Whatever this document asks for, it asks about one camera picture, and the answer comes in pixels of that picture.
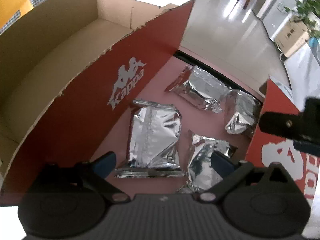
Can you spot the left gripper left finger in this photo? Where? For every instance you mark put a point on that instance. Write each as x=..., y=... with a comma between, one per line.
x=93, y=175

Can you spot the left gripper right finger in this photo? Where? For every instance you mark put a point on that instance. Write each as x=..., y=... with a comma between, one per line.
x=232, y=173

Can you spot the silver foil pouch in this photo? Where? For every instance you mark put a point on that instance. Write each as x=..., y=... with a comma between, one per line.
x=242, y=111
x=152, y=148
x=200, y=88
x=200, y=173

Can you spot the red Kappa box lid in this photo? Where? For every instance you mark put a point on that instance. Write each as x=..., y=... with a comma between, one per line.
x=266, y=148

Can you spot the red cardboard shoe box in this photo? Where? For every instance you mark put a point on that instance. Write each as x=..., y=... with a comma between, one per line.
x=68, y=71

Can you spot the pink lap desk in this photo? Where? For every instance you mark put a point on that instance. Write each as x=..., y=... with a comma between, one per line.
x=79, y=125

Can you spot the white marble tv cabinet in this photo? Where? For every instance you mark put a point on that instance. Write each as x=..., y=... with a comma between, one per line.
x=303, y=71

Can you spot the brown cardboard carton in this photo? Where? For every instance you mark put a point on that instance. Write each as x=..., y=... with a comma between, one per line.
x=291, y=37

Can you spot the white chest freezer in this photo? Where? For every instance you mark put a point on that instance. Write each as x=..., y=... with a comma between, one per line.
x=277, y=16

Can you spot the green potted vine plant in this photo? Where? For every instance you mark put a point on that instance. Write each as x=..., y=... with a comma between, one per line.
x=306, y=11

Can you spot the yellow plastic chair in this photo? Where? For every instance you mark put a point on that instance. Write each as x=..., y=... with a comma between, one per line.
x=12, y=2

